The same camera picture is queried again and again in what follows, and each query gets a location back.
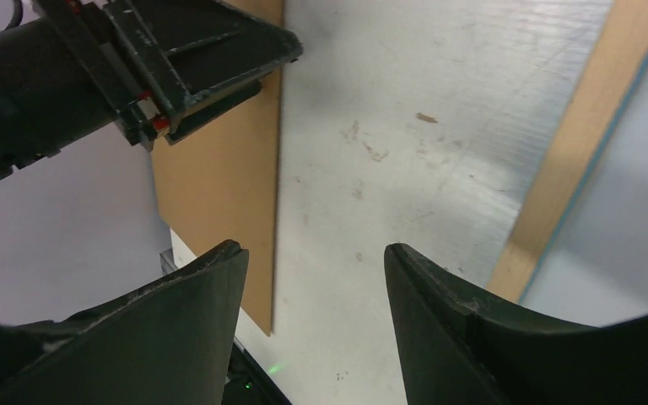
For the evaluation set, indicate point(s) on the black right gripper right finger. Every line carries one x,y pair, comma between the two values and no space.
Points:
460,344

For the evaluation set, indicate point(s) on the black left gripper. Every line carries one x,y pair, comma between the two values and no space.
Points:
71,70

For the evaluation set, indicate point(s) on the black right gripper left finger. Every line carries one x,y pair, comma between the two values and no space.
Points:
168,342

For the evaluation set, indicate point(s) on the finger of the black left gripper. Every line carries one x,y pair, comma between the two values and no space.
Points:
206,114

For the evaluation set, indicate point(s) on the brown cardboard backing board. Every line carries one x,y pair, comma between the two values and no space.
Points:
221,182

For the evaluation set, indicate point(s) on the blue wooden picture frame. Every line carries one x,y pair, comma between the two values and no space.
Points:
610,78

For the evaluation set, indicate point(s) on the hot air balloon photo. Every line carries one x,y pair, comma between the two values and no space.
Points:
596,271

